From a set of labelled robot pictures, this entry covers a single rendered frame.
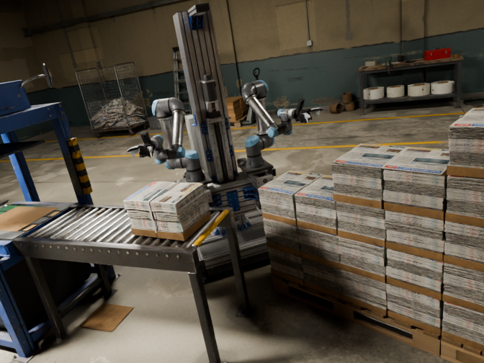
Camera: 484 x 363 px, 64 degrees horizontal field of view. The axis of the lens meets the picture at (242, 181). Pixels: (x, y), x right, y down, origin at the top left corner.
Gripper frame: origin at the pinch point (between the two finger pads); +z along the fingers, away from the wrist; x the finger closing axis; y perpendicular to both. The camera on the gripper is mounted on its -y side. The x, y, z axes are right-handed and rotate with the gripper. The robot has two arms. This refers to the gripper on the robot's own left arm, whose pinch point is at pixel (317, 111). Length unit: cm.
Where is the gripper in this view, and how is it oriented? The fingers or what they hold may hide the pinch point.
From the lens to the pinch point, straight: 271.9
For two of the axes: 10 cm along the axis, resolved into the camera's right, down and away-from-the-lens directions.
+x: -7.0, 4.6, -5.4
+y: 2.5, 8.7, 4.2
